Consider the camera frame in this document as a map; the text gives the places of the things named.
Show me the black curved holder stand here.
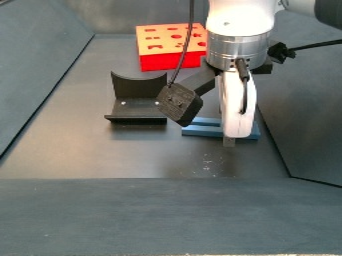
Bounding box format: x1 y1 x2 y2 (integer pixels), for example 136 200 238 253
105 73 168 125

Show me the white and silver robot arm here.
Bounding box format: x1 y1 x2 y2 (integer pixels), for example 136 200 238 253
206 0 277 147

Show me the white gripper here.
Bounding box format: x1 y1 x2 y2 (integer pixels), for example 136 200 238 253
218 71 257 147

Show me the red foam shape board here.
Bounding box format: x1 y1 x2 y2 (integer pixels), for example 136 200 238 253
137 23 208 72

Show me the black cable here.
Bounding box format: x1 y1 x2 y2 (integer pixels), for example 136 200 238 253
168 0 197 88

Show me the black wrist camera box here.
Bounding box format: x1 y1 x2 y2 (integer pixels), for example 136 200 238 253
157 84 204 127

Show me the blue double-square peg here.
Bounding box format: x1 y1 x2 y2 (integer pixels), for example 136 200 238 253
181 116 263 141

